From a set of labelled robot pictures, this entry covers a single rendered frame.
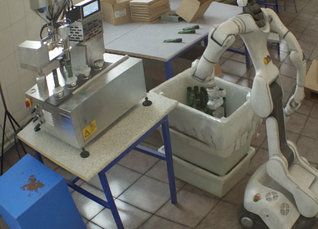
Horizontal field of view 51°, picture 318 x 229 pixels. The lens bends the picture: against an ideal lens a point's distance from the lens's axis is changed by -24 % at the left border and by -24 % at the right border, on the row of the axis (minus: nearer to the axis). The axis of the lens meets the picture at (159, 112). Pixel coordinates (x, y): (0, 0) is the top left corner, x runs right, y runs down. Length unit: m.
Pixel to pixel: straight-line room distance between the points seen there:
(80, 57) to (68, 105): 0.37
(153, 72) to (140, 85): 1.57
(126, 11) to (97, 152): 1.98
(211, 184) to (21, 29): 2.20
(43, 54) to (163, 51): 1.24
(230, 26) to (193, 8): 1.70
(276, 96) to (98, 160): 0.99
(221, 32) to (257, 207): 1.04
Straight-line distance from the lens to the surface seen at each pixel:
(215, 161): 2.59
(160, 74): 3.86
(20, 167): 2.43
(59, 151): 2.18
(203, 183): 2.81
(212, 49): 1.89
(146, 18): 3.69
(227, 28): 1.84
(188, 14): 3.59
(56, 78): 2.04
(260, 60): 2.02
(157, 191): 2.92
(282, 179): 2.26
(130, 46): 3.21
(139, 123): 2.26
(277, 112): 2.14
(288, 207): 2.32
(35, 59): 2.08
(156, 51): 3.05
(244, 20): 1.92
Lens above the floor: 1.99
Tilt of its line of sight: 32 degrees down
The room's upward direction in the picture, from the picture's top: 7 degrees counter-clockwise
